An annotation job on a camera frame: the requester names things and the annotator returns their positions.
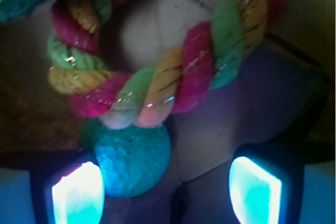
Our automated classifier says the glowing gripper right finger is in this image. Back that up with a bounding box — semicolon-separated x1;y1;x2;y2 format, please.
228;145;303;223

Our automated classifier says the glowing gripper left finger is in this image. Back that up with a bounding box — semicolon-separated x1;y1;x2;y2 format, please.
30;155;105;223

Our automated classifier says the red yellow green rope toy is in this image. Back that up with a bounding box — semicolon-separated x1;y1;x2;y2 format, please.
47;0;288;130

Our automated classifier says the green ball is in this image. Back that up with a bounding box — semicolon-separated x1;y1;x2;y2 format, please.
91;122;171;198

